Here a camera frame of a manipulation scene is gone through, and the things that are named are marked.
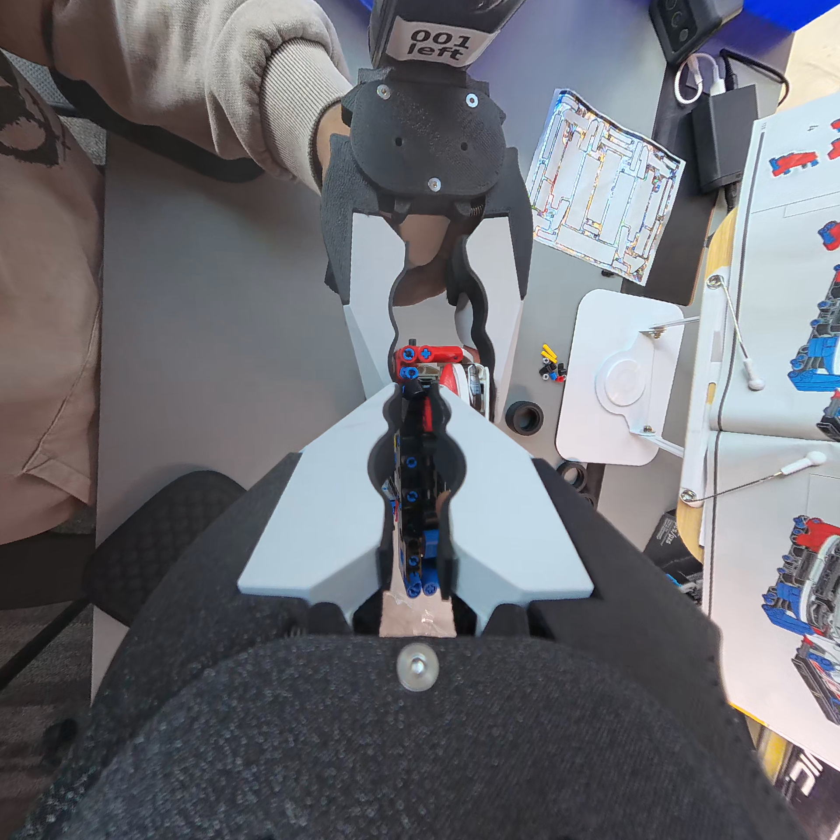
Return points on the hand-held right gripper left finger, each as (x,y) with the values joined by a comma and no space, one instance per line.
(308,525)

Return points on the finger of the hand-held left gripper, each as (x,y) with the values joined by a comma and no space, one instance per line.
(505,275)
(371,275)

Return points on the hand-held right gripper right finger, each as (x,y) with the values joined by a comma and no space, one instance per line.
(518,525)

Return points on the red brick connector piece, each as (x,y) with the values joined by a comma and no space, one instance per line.
(439,353)

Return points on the brick-built race car model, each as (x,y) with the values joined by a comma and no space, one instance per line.
(417,472)

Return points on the person's left forearm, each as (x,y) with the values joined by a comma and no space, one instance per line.
(197,65)

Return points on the person's left hand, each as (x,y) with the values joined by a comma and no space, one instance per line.
(426,249)

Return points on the black rubber tyre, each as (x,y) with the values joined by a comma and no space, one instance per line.
(568,476)
(515,420)
(586,499)

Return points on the small yellow black brick assembly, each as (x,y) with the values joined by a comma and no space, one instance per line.
(552,367)

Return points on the shiny sticker sheet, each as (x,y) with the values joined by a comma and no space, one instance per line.
(604,190)

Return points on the black office chair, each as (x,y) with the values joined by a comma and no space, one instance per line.
(157,525)

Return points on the printed car model box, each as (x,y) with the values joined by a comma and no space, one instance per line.
(669,544)

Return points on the black power adapter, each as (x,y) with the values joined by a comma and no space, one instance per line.
(725,138)

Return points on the open instruction booklet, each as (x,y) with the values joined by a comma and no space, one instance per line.
(774,459)

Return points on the small black screen device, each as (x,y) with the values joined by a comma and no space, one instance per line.
(689,23)

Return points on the person's beige hoodie torso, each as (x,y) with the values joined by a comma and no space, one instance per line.
(46,328)

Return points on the blue plastic bin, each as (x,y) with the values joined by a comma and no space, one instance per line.
(768,13)

